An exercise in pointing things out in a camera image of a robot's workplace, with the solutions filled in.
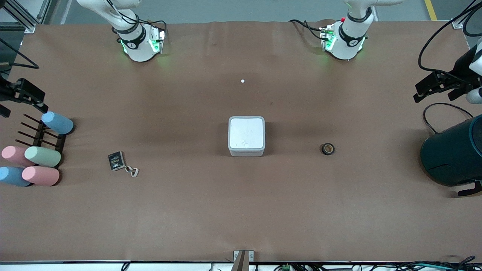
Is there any black snack packet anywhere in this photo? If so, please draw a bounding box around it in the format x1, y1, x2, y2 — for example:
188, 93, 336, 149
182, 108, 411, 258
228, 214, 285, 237
108, 151, 125, 172

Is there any grey square storage box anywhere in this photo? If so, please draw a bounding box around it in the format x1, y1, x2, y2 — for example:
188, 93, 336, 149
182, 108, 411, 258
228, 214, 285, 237
228, 116, 266, 157

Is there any blue foam cylinder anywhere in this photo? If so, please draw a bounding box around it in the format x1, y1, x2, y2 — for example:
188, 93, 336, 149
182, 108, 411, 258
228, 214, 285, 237
41, 111, 74, 135
0, 166, 32, 187

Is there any black peg rack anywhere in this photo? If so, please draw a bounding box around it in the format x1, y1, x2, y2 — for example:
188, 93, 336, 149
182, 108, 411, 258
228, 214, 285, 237
15, 114, 67, 168

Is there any green foam cylinder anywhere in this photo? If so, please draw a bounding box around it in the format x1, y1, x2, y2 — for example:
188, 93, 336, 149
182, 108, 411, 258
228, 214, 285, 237
24, 146, 61, 168

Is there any pink foam cylinder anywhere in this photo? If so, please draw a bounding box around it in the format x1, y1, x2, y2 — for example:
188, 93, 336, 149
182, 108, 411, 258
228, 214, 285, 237
22, 166, 60, 187
1, 146, 36, 167

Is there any dark teal round container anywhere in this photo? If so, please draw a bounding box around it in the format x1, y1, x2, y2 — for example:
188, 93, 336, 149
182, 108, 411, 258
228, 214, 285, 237
421, 115, 482, 187

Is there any black stand foot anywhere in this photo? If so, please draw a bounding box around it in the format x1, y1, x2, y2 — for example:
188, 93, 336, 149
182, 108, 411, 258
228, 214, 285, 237
458, 181, 482, 197

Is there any grey base connector plate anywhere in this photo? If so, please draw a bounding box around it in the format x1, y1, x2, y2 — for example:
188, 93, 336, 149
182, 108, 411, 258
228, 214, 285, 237
149, 27, 166, 54

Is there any brown table cover mat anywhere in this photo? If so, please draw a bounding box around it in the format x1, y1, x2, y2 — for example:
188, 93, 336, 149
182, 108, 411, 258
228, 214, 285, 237
0, 21, 482, 263

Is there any black looped cable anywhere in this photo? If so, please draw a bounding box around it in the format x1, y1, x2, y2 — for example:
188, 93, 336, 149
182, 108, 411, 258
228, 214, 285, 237
423, 102, 474, 134

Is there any aluminium corner frame bracket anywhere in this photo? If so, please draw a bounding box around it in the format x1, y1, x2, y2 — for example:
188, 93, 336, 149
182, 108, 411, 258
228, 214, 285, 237
452, 0, 482, 30

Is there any aluminium frame profile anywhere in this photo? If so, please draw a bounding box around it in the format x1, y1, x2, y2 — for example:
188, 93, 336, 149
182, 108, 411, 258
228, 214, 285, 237
0, 0, 52, 34

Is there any black base power cable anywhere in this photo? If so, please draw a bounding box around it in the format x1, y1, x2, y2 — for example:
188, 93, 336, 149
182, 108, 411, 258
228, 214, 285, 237
289, 19, 325, 41

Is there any black cable bundle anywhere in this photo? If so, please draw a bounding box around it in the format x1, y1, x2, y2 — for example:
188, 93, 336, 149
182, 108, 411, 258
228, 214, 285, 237
392, 256, 477, 271

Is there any metal clamp bracket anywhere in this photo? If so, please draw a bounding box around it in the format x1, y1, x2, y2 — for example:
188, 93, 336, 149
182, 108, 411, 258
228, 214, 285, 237
233, 250, 254, 271

